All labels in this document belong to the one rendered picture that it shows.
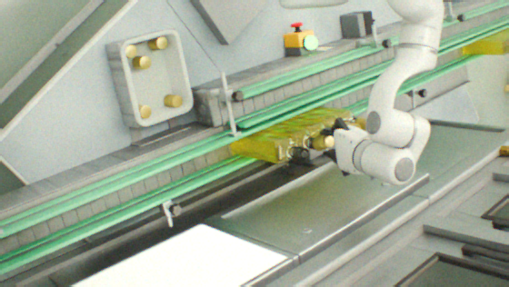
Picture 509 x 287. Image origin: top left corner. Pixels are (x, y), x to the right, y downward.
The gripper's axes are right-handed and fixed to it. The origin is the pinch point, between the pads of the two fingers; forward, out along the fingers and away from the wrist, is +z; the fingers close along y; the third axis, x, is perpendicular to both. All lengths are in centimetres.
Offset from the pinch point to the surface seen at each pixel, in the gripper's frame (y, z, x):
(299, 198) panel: -13.8, 5.7, 7.7
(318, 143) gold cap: 0.1, 1.5, 2.4
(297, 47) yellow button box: 17.4, 42.1, -17.7
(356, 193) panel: -13.6, -3.7, -3.4
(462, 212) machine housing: -17.7, -24.6, -18.9
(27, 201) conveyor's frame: 4, 12, 71
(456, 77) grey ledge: -11, 55, -95
